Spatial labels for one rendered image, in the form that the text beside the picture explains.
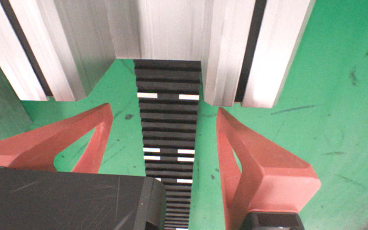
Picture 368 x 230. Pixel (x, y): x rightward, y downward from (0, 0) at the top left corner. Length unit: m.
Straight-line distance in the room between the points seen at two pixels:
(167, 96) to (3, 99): 0.14
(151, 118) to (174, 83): 0.04
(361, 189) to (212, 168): 0.21
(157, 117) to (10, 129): 0.13
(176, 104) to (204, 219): 0.25
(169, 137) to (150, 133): 0.02
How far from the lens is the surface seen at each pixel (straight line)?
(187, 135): 0.18
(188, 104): 0.16
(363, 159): 0.30
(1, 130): 0.22
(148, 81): 0.16
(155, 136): 0.19
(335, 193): 0.35
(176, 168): 0.21
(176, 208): 0.26
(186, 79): 0.15
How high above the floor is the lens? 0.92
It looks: 51 degrees down
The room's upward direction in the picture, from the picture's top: 177 degrees counter-clockwise
